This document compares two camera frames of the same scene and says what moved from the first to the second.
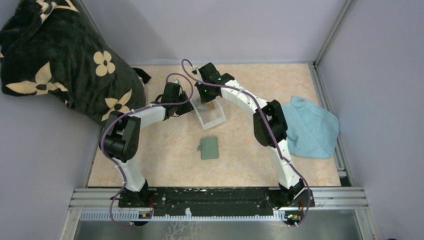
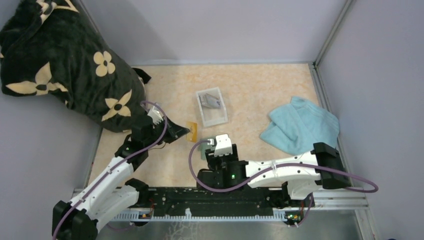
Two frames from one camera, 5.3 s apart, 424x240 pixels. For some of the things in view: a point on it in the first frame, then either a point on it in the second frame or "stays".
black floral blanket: x=52 y=48 stays
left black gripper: x=187 y=108 to x=175 y=131
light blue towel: x=312 y=132 stays
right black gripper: x=204 y=99 to x=212 y=160
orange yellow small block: x=210 y=105 to x=192 y=136
